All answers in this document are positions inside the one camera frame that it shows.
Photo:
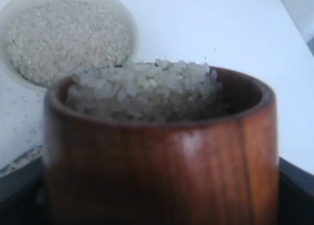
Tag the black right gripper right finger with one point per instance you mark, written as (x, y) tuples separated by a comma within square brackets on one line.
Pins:
[(296, 195)]

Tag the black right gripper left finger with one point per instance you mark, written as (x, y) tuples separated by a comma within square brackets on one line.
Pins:
[(28, 206)]

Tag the brown wooden cup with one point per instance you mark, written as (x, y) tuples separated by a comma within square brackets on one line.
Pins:
[(221, 171)]

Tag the round steel rice tray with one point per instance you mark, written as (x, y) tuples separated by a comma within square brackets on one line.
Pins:
[(21, 173)]

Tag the white ceramic rice bowl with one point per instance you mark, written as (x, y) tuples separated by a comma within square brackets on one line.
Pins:
[(44, 40)]

